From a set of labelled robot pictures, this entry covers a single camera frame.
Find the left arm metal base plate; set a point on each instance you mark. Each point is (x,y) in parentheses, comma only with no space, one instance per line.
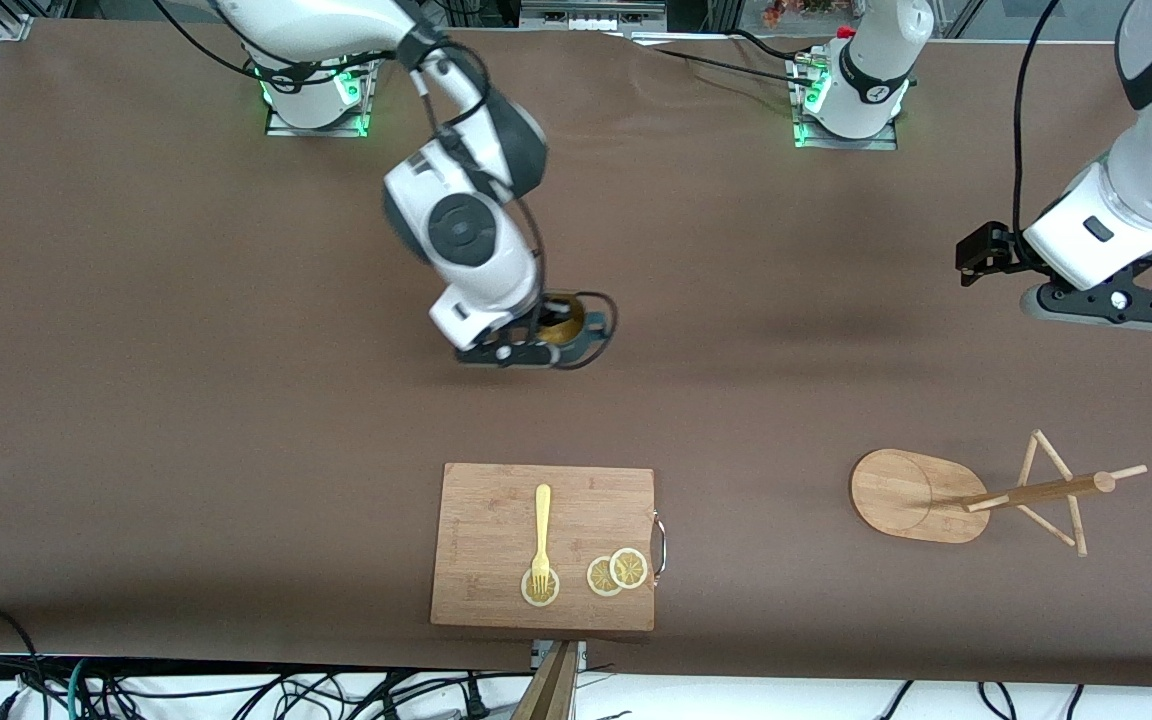
(846,143)

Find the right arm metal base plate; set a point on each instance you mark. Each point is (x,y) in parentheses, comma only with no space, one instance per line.
(321,131)

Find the wooden post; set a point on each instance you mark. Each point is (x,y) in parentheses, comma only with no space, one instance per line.
(551,690)

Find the orange printed box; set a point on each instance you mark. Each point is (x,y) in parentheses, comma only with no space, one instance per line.
(801,10)

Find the bamboo cutting board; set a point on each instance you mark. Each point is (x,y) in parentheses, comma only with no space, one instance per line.
(486,520)

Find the yellow plastic fork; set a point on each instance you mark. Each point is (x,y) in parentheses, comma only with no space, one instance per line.
(542,520)

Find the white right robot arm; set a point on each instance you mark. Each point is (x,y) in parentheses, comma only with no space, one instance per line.
(461,230)

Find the aluminium frame corner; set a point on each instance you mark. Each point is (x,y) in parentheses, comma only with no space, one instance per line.
(14,22)

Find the wooden cup rack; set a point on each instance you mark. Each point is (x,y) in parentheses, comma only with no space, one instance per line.
(906,495)

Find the teal cup with yellow inside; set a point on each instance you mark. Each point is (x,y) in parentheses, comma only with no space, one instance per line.
(568,322)

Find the grey power strip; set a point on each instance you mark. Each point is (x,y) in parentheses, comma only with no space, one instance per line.
(591,15)

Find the lemon slice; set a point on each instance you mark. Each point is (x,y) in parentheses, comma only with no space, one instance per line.
(553,590)
(598,579)
(629,568)

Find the metal post bracket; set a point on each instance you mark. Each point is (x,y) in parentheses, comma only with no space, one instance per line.
(539,652)

